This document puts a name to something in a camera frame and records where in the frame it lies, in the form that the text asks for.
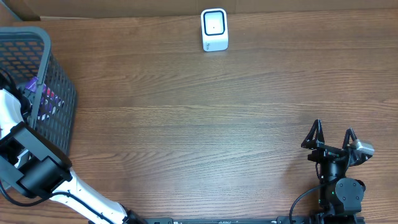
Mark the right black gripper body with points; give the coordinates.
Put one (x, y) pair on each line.
(328, 152)

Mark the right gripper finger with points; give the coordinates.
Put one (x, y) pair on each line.
(350, 137)
(315, 137)

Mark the purple sanitary pad pack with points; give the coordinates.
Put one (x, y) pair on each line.
(50, 103)

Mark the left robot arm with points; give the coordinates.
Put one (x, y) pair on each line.
(39, 170)

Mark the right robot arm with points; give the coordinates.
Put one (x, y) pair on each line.
(340, 197)

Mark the white barcode scanner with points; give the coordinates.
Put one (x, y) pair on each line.
(214, 30)

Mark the grey plastic mesh basket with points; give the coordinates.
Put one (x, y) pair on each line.
(27, 63)

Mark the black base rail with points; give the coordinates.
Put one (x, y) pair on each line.
(278, 220)

